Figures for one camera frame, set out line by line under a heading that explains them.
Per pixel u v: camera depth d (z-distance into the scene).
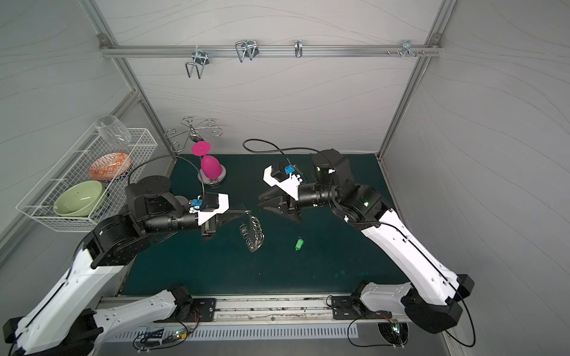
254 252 0.60
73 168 0.64
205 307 0.74
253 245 0.63
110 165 0.71
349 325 0.67
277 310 0.75
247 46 0.76
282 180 0.43
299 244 0.88
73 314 0.38
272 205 0.49
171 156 1.21
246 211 0.51
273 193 0.51
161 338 0.69
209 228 0.45
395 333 0.71
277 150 0.31
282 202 0.47
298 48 0.78
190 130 0.90
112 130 0.65
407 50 0.77
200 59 0.78
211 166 0.93
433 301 0.38
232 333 0.70
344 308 0.70
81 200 0.61
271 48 0.78
